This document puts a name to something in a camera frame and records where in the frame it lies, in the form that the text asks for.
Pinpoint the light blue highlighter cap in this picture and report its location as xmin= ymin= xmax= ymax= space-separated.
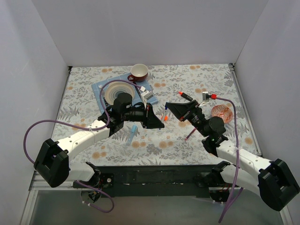
xmin=131 ymin=125 xmax=137 ymax=133

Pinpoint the light blue highlighter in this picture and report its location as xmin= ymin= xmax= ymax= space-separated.
xmin=126 ymin=132 xmax=135 ymax=146

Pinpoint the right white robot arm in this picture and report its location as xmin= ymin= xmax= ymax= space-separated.
xmin=165 ymin=100 xmax=300 ymax=211

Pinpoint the pink pen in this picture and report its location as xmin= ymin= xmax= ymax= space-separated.
xmin=185 ymin=128 xmax=196 ymax=141

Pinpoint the orange black highlighter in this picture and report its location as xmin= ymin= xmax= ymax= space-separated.
xmin=179 ymin=91 xmax=193 ymax=101

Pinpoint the red patterned bowl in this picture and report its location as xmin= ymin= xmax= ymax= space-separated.
xmin=211 ymin=105 xmax=233 ymax=124

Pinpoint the floral tablecloth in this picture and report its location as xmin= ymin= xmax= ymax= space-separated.
xmin=52 ymin=64 xmax=261 ymax=166

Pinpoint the beige striped plate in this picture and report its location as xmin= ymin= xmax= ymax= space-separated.
xmin=104 ymin=82 xmax=135 ymax=105

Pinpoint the red and white cup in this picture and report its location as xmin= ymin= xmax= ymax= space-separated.
xmin=127 ymin=64 xmax=149 ymax=83

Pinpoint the blue tiled placemat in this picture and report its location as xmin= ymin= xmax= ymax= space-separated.
xmin=91 ymin=74 xmax=158 ymax=113

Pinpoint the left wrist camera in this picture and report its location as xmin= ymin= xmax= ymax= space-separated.
xmin=141 ymin=90 xmax=153 ymax=105

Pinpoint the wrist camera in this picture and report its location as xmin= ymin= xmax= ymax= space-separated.
xmin=200 ymin=91 xmax=217 ymax=106
xmin=141 ymin=90 xmax=153 ymax=105

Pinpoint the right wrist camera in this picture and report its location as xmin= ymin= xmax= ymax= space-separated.
xmin=200 ymin=91 xmax=217 ymax=106

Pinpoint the black handled knife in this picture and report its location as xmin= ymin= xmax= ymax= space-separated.
xmin=132 ymin=81 xmax=141 ymax=97

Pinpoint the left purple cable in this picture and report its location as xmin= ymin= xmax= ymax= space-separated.
xmin=24 ymin=79 xmax=146 ymax=213

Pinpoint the purple cable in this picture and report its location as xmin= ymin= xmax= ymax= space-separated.
xmin=215 ymin=97 xmax=244 ymax=224
xmin=24 ymin=79 xmax=146 ymax=213

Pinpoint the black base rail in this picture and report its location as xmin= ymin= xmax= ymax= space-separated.
xmin=32 ymin=164 xmax=250 ymax=199

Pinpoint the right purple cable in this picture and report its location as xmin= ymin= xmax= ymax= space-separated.
xmin=215 ymin=97 xmax=244 ymax=224

